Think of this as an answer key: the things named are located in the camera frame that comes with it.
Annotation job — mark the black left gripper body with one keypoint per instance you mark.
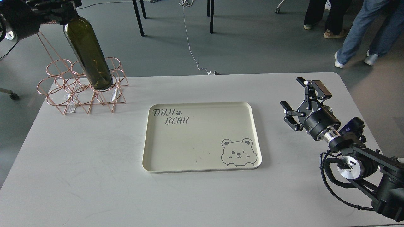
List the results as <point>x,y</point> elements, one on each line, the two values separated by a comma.
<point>22,18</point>

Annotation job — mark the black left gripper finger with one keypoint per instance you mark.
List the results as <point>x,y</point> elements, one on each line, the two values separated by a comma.
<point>63,11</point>

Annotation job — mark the person in blue jeans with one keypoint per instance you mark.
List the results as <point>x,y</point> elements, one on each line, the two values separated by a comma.
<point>386,36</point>

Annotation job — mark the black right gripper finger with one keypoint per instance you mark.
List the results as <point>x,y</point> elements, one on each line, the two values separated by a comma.
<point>315,91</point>
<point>289,116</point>

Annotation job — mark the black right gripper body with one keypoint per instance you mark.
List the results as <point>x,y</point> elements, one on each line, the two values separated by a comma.
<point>315,120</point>

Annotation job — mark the black table leg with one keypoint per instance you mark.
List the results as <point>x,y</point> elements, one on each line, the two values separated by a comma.
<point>212,16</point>
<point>208,7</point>
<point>137,15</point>
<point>142,6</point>

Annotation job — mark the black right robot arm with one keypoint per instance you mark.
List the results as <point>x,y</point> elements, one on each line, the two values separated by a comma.
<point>348,163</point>

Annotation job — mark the chair caster at left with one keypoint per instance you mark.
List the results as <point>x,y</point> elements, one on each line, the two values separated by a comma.
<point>12,95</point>

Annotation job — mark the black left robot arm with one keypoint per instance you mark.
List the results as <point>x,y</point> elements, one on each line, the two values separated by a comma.
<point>24,17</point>

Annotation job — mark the black table leg rear left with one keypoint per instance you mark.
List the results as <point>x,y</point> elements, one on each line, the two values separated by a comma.
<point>142,6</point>

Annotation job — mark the copper wire wine rack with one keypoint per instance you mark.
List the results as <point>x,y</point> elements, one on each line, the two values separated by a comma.
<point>67,88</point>

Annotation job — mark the dark green wine bottle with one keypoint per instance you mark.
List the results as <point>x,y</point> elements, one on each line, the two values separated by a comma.
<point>81,36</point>

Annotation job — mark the black table leg rear right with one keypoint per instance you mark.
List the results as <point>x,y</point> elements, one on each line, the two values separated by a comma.
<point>208,7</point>

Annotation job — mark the cream bear serving tray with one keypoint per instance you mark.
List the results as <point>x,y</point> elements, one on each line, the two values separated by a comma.
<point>205,136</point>

